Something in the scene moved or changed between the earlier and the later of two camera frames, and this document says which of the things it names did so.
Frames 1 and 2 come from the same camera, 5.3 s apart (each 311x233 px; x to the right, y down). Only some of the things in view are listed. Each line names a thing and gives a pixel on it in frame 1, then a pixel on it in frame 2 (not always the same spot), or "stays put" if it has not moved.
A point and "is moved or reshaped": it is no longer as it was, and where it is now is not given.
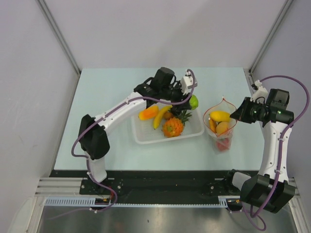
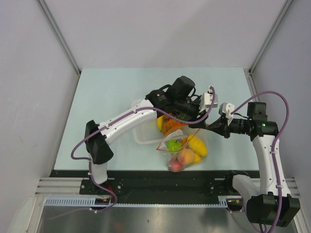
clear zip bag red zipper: (219, 124) is moved or reshaped
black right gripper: (241, 112) to (222, 126)
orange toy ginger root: (213, 125) is moved or reshaped
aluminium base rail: (59, 187) stays put
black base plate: (152, 186) stays put
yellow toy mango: (220, 116) is moved or reshaped
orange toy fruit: (222, 127) is moved or reshaped
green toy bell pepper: (194, 102) is moved or reshaped
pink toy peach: (224, 145) to (175, 166)
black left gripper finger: (185, 106) to (200, 125)
